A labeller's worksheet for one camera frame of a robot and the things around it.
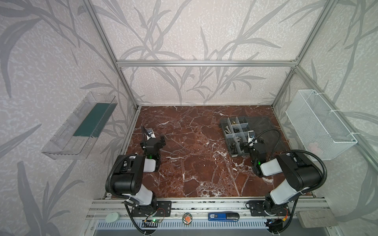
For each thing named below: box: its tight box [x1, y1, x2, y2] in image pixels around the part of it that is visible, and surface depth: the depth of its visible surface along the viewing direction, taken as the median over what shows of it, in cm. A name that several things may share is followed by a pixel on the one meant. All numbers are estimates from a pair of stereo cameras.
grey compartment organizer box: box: [219, 116, 249, 158], surface depth 103 cm
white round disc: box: [105, 211, 121, 223], surface depth 71 cm
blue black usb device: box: [207, 212, 240, 222], surface depth 70 cm
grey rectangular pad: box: [297, 208, 339, 229], surface depth 70 cm
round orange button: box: [182, 212, 193, 225], surface depth 72 cm
